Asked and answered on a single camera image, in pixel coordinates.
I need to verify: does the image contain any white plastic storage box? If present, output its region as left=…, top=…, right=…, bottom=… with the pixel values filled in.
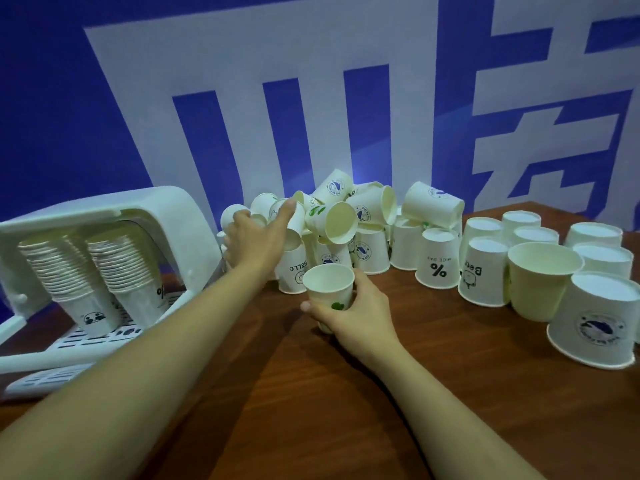
left=0, top=186, right=223, bottom=401

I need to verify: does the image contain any white slotted drain tray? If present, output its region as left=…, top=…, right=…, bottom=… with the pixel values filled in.
left=0, top=289, right=187, bottom=399

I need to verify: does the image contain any percent print white paper cup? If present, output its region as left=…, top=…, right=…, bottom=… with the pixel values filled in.
left=112, top=279, right=172, bottom=329

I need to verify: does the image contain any person's right hand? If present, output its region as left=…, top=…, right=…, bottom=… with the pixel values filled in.
left=299, top=267, right=406, bottom=367

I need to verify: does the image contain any nested stack of paper cups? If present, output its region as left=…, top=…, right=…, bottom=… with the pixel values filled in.
left=85, top=229, right=162, bottom=297
left=19, top=234, right=97, bottom=301

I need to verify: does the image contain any pile of paper cups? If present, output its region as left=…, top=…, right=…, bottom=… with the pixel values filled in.
left=217, top=168, right=640, bottom=371

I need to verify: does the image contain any green leaf print paper cup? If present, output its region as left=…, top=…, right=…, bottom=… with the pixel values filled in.
left=302, top=264, right=357, bottom=335

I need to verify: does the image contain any person's right forearm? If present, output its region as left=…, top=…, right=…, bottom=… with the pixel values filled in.
left=365, top=339, right=546, bottom=480

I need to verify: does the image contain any blue white backdrop banner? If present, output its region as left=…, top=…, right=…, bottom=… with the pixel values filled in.
left=0, top=0, right=640, bottom=321

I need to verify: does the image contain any person's left hand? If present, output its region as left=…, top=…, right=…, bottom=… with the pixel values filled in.
left=222, top=198, right=297, bottom=275

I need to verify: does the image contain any panda print white paper cup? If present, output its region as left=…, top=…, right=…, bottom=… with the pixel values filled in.
left=59, top=289, right=123, bottom=339

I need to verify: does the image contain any person's left forearm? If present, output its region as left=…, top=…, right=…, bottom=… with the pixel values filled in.
left=0, top=259, right=281, bottom=480

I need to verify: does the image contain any brown wooden table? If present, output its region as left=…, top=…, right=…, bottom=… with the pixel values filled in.
left=0, top=200, right=640, bottom=480

